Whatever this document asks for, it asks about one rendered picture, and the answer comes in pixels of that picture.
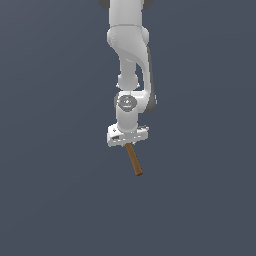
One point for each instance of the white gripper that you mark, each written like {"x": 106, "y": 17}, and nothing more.
{"x": 126, "y": 136}

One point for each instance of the brown wooden stick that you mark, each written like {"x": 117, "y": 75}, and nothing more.
{"x": 134, "y": 160}

